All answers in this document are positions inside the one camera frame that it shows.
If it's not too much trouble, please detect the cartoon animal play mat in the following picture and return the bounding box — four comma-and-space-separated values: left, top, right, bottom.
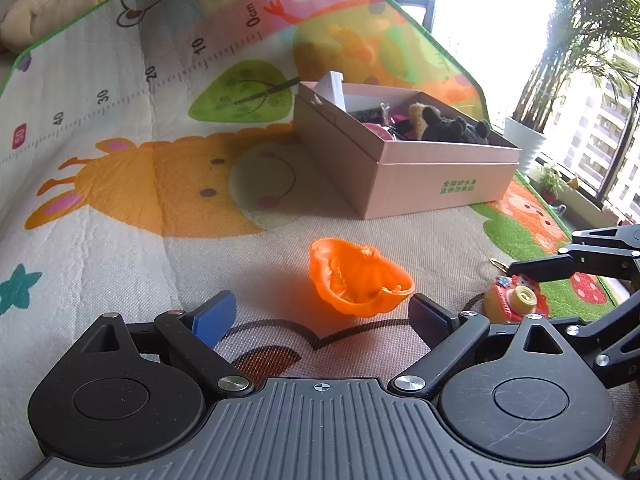
0, 0, 623, 471

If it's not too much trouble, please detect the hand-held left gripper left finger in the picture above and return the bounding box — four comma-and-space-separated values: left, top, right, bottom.
47, 290, 256, 400

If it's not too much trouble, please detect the brown plush toy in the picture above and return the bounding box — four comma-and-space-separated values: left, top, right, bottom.
407, 102, 441, 133

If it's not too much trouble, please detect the yellow and red toy camera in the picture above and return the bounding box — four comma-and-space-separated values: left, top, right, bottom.
482, 272, 550, 323

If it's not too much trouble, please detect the pink round cartoon toy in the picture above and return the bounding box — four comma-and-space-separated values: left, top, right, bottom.
361, 121, 396, 142

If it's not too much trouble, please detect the black and white toy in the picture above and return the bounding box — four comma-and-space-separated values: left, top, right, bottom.
350, 105, 388, 123

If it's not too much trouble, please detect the pink cardboard box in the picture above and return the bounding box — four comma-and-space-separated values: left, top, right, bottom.
292, 81, 523, 221

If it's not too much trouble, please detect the small green potted plant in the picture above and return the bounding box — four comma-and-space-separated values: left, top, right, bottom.
532, 162, 573, 204

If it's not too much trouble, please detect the tall white plant pot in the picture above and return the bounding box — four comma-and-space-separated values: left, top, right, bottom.
502, 116, 548, 177

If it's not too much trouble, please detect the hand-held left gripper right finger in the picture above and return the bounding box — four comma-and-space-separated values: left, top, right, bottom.
392, 294, 577, 396

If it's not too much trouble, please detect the black plush toy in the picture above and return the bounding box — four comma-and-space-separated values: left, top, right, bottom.
420, 107, 493, 146

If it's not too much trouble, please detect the white folded card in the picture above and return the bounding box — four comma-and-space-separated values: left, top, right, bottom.
315, 71, 346, 111

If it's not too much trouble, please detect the tall palm plant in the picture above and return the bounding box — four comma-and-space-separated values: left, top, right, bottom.
515, 0, 640, 133

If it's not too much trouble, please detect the orange plastic toy shell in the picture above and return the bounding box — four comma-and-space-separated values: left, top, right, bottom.
308, 238, 416, 318

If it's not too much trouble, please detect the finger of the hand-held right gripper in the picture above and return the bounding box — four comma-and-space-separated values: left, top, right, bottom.
566, 297, 640, 389
506, 225, 640, 284

